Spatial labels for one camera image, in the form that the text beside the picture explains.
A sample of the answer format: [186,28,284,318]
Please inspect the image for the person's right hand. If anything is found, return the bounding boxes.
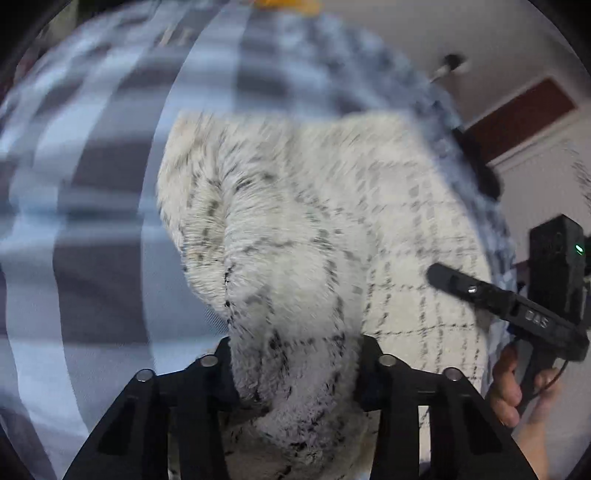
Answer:
[489,344,561,428]

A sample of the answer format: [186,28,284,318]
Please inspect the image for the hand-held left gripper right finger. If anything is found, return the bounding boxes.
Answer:
[355,335,539,480]

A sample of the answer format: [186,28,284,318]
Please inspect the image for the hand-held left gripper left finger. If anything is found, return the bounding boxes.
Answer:
[62,337,241,480]

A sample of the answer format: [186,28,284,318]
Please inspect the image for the cream plaid shirt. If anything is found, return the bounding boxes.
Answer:
[156,111,492,480]

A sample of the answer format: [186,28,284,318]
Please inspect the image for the person's right forearm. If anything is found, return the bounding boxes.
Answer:
[510,406,550,480]

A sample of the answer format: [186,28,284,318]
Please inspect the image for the yellow cloth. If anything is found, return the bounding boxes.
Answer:
[252,0,321,14]

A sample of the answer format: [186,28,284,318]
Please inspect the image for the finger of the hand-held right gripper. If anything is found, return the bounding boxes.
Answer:
[426,263,519,320]

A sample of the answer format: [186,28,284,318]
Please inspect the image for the brown wooden door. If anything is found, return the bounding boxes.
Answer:
[464,76,578,162]

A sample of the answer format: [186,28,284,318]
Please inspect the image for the blue checkered bed blanket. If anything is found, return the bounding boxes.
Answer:
[0,0,518,480]

